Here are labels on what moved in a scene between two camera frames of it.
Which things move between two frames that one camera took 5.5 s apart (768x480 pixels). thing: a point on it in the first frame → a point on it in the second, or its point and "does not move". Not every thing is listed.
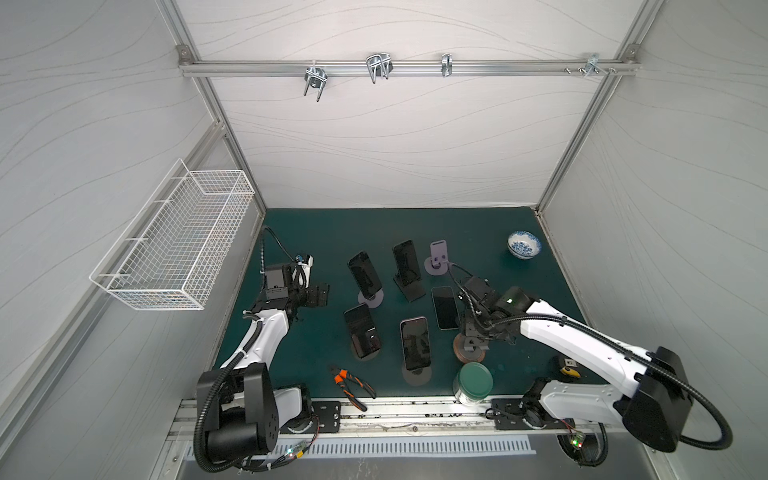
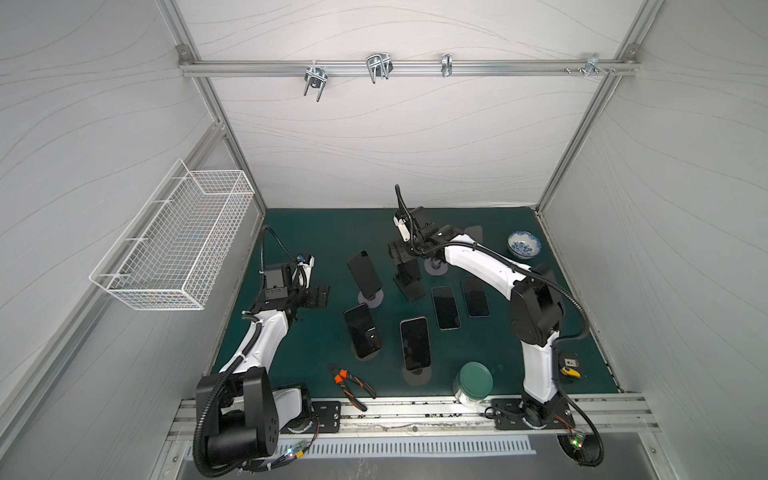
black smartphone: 363,270 does not move
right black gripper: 471,327 → 405,259
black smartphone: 406,266 does not move
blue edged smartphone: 445,308 does not move
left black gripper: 311,301 does not move
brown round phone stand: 467,356 → 476,232
